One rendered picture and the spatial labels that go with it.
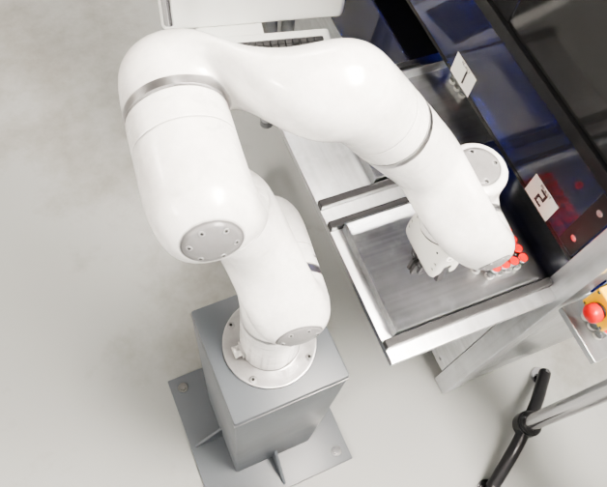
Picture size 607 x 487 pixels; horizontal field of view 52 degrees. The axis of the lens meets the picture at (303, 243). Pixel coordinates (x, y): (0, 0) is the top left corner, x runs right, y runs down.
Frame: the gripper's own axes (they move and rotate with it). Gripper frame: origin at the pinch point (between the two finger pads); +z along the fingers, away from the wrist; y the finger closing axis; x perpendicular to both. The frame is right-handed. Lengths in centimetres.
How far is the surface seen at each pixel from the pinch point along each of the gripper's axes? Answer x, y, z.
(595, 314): -31.7, -18.5, 9.3
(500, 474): -36, -42, 102
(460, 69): -35, 42, 8
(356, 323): -17, 21, 110
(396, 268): -4.8, 7.6, 22.2
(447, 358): -34, -4, 93
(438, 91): -36, 48, 22
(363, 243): -0.6, 15.5, 22.1
